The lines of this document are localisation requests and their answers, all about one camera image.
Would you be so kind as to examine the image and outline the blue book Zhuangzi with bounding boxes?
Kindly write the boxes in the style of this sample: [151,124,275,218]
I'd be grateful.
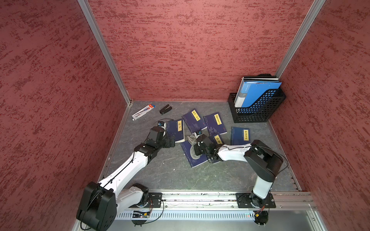
[166,119,185,143]

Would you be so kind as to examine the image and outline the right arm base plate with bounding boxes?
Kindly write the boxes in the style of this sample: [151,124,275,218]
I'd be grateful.
[236,193,276,209]

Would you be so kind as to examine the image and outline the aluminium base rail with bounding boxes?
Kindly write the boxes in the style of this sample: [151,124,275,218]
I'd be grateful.
[112,191,326,231]

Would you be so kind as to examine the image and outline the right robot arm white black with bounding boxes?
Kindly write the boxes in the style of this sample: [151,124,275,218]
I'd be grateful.
[190,134,284,209]

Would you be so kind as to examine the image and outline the dark folders behind blue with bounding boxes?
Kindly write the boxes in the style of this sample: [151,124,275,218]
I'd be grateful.
[242,74,279,82]

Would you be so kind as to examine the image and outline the blue book Hanfeizi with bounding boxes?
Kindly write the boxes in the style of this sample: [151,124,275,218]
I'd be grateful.
[209,133,225,145]

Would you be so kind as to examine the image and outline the black stapler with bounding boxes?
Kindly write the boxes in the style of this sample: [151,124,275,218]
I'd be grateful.
[160,104,172,115]

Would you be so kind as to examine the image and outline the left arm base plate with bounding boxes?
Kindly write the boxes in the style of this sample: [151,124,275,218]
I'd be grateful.
[130,192,163,209]

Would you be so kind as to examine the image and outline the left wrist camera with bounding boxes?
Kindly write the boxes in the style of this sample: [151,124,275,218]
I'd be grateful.
[157,120,166,129]

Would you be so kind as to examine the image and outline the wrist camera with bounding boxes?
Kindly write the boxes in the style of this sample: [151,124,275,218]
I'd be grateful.
[194,130,202,138]
[157,120,166,129]

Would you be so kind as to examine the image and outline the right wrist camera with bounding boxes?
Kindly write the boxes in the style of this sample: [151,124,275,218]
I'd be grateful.
[194,130,202,138]

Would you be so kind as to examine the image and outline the blue book Tang poems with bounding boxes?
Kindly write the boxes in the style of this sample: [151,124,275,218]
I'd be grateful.
[182,108,207,133]

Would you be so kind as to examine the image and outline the blue folder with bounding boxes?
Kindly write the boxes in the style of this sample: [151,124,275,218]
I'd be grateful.
[234,80,281,108]

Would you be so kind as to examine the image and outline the blue book Yuewei notes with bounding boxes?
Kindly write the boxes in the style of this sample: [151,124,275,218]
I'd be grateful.
[203,112,227,135]

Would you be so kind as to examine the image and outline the blue book Shijing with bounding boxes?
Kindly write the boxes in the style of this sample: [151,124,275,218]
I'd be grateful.
[180,141,208,168]

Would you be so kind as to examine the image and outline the black mesh file holder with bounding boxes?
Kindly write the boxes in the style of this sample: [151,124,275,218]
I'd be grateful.
[228,88,286,123]

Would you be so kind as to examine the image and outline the grey knitted cloth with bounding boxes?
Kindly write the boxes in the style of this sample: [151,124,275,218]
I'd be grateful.
[188,135,200,160]

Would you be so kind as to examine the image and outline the white red pen package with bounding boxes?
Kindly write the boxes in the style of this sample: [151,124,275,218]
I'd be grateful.
[132,104,156,121]

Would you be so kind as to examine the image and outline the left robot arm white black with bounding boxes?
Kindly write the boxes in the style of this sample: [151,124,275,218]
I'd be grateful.
[76,126,174,231]

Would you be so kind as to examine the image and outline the blue book Mengxi Bitan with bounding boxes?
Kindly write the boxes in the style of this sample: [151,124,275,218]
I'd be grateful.
[231,127,251,145]

